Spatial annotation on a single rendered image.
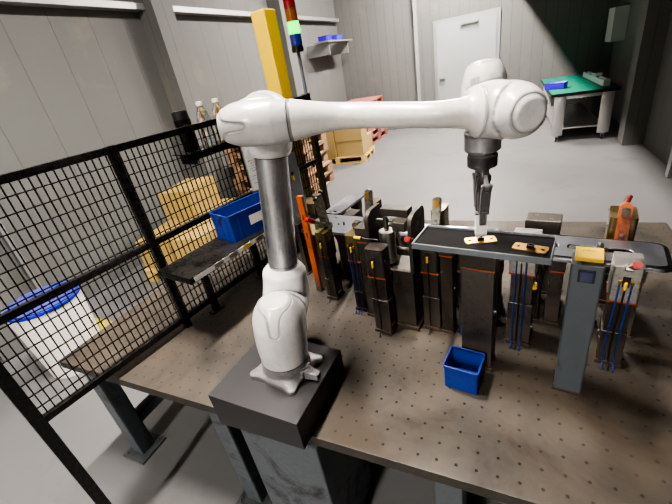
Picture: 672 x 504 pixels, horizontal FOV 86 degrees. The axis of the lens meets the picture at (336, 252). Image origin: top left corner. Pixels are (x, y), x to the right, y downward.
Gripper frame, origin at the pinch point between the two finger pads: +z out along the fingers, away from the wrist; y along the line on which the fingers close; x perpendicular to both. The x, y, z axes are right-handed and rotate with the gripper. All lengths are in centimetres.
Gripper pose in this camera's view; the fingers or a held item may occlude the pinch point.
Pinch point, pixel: (480, 223)
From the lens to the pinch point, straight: 110.8
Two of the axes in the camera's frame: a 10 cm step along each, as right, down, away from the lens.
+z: 1.6, 8.8, 4.5
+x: -9.8, 0.9, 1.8
